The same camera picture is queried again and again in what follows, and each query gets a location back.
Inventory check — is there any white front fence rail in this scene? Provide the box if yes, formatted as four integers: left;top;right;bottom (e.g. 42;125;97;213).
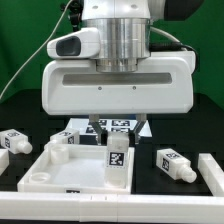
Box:
0;192;224;224

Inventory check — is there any white cable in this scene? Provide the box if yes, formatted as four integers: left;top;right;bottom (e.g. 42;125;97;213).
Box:
0;0;74;100

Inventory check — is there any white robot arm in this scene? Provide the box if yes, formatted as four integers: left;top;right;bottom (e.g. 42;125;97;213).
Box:
42;0;204;145

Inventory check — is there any white fence rail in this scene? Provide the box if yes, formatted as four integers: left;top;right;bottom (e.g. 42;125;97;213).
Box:
198;153;224;197
0;192;224;224

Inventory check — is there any white right fence rail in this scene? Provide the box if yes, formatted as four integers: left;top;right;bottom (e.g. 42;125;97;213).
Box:
198;153;224;197

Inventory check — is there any white left fence piece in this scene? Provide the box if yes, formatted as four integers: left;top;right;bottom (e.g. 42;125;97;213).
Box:
0;149;9;175

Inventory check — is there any white sheet with tags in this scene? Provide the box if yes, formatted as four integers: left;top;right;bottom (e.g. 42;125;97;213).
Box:
67;118;152;137

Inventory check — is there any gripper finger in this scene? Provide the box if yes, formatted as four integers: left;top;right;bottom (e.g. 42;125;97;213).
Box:
89;114;107;145
133;114;147;143

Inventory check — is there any white square tabletop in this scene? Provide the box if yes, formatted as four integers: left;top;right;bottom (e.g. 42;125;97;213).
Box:
17;144;135;194

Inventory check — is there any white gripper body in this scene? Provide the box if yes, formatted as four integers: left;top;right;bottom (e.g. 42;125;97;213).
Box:
42;55;194;115

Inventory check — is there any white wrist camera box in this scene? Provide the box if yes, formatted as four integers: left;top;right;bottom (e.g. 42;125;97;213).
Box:
47;28;100;59

